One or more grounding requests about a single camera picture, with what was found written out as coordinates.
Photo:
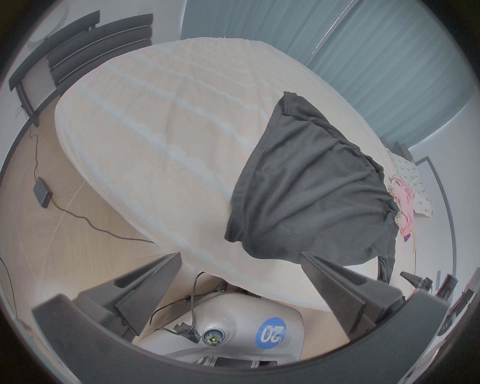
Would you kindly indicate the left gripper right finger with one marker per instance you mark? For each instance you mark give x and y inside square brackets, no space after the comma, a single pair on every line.
[337,292]

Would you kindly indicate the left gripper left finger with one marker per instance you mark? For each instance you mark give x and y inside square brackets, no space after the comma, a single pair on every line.
[146,294]

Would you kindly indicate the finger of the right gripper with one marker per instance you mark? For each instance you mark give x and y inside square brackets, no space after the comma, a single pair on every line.
[412,279]

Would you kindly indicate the black T-shirt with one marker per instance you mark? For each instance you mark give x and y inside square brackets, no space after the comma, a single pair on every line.
[311,195]

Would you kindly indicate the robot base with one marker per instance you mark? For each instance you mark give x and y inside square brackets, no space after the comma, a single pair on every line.
[240,318]

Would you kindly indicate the bed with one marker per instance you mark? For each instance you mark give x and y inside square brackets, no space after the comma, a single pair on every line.
[150,131]

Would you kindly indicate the purple satin garment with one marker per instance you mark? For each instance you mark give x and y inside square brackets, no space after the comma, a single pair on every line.
[407,237]

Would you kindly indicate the pink garment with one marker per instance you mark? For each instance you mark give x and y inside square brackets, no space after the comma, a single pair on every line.
[404,198]

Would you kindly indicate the white printed pillow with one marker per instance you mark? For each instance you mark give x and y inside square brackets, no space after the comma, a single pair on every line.
[420,187]

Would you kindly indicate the black power adapter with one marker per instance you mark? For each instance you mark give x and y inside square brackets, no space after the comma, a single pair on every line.
[42,192]

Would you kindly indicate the blue-green curtain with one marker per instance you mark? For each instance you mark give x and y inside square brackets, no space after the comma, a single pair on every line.
[393,75]
[262,22]

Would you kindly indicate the black chest of drawers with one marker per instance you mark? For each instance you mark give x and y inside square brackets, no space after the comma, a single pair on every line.
[97,48]

